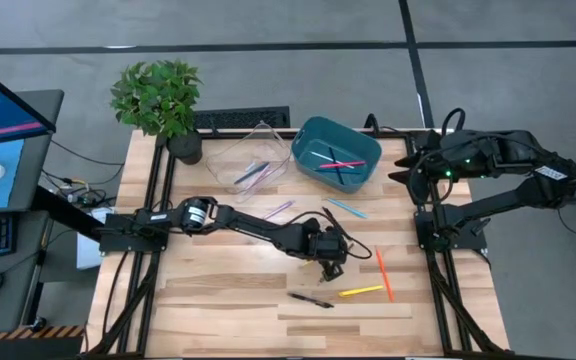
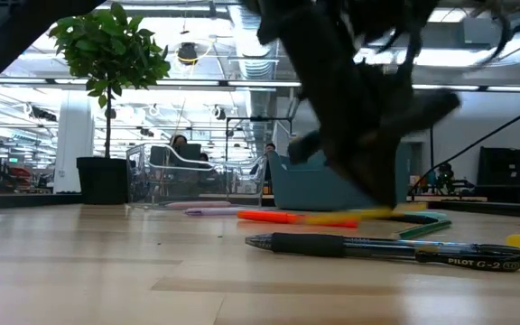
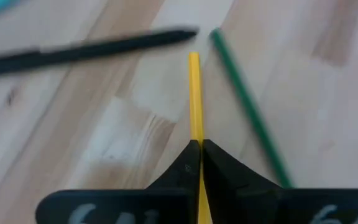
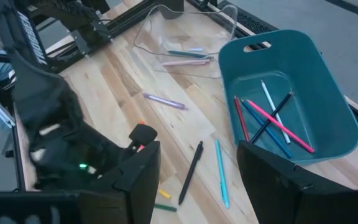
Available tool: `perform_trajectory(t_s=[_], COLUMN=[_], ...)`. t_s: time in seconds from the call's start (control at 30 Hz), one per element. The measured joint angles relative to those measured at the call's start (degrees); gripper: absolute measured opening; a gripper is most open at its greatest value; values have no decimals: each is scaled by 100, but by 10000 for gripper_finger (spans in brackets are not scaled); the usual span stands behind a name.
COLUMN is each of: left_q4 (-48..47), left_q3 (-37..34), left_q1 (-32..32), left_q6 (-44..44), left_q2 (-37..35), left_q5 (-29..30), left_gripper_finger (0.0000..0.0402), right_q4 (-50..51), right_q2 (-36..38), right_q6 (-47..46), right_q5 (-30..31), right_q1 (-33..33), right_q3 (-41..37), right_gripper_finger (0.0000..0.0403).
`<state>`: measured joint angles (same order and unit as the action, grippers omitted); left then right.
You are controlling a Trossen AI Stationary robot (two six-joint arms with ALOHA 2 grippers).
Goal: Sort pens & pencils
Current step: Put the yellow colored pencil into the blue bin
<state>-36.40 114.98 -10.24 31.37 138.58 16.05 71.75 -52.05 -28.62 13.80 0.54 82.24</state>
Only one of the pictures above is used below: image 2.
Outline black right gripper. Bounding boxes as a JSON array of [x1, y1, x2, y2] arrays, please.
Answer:
[[282, 26, 462, 209]]

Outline yellow pencil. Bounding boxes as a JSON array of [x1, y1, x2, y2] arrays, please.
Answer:
[[302, 206, 395, 227]]

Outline green pencil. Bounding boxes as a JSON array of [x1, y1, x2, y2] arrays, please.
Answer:
[[394, 218, 453, 241]]

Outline black Pilot gel pen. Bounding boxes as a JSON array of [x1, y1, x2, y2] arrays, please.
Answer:
[[245, 231, 520, 274]]

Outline orange pen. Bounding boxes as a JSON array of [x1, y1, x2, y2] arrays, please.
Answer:
[[237, 209, 361, 229]]

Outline translucent purple pen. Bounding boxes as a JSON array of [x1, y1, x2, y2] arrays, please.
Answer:
[[183, 206, 244, 217]]

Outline pink pen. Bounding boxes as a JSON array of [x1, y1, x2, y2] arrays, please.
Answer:
[[164, 200, 233, 209]]

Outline slim black pen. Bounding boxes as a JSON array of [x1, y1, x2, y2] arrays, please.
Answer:
[[379, 213, 441, 226]]

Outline teal plastic bin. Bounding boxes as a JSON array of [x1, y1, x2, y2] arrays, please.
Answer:
[[266, 143, 413, 212]]

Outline turquoise pen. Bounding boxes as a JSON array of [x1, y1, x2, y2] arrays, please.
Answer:
[[402, 210, 450, 221]]

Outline black cabinet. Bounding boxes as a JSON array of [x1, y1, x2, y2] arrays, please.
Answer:
[[475, 145, 520, 205]]

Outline clear plastic bin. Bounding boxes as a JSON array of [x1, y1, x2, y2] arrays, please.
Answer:
[[125, 142, 268, 209]]

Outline black monitor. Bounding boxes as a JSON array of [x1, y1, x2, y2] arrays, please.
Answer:
[[149, 143, 203, 169]]

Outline green potted plant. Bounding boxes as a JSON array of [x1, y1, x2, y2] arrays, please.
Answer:
[[47, 2, 172, 206]]

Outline black ceiling camera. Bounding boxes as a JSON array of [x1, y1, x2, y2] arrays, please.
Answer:
[[176, 41, 200, 67]]

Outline black aluminium table frame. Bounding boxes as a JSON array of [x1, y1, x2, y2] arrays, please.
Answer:
[[0, 191, 520, 220]]

